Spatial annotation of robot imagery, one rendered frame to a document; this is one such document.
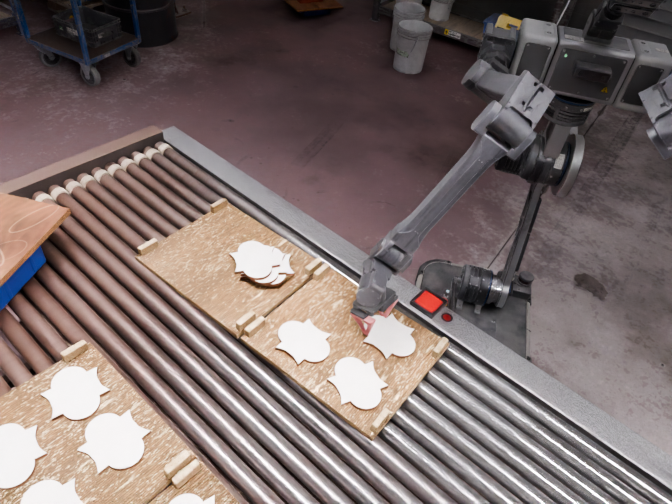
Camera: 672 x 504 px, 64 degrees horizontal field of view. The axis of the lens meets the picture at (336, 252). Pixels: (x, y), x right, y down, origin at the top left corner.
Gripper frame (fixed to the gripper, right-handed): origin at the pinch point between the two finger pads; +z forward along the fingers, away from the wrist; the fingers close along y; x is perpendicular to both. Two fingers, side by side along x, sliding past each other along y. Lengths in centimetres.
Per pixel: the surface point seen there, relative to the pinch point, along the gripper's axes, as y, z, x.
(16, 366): -67, -7, 53
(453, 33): 395, 37, 204
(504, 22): 344, 9, 131
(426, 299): 19.2, 2.9, -3.7
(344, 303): 1.0, -0.6, 11.0
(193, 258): -17, -9, 52
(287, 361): -23.3, 0.1, 9.0
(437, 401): -5.4, 8.4, -22.8
